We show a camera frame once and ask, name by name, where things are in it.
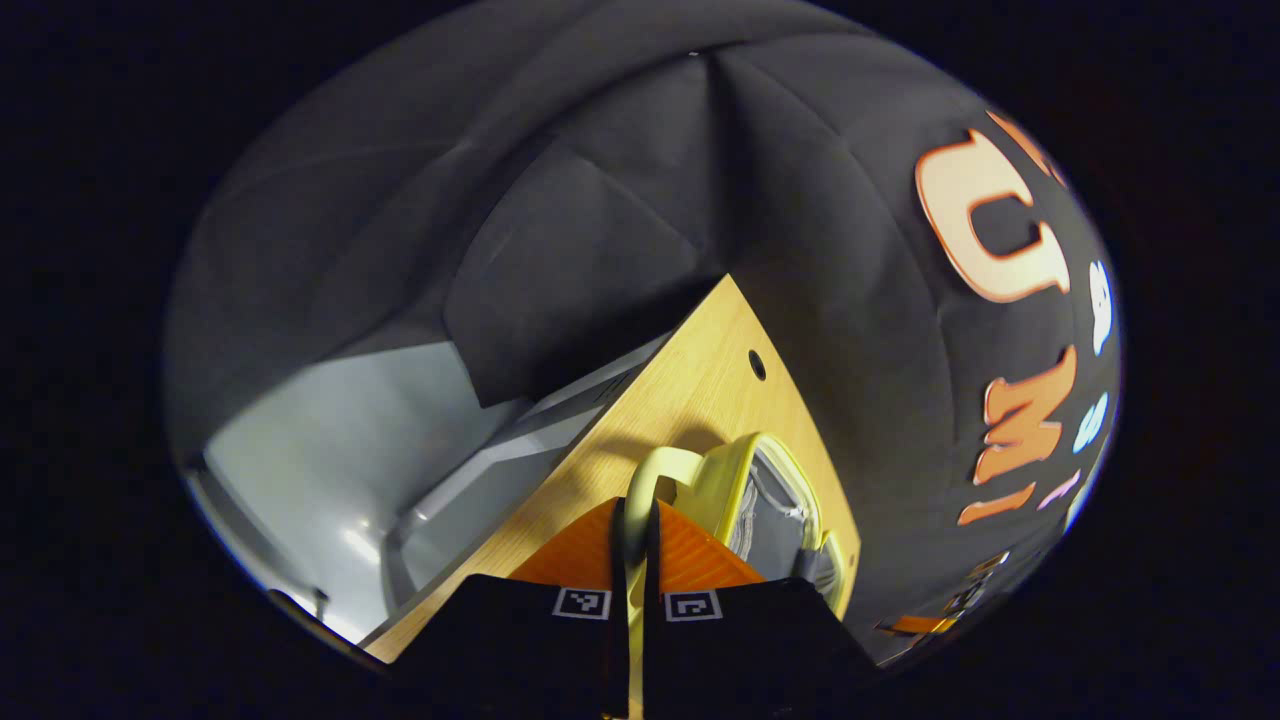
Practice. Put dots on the white table frame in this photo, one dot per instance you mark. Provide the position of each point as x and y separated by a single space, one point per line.
500 455

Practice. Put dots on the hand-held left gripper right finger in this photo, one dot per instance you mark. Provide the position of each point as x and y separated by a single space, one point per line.
740 660

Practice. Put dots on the cream yellow small suitcase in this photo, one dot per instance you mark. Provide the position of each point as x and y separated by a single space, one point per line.
725 475

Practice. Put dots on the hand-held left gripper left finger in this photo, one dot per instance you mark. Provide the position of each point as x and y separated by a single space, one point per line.
540 660

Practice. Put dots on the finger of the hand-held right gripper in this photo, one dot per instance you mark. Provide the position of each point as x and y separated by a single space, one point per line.
920 625

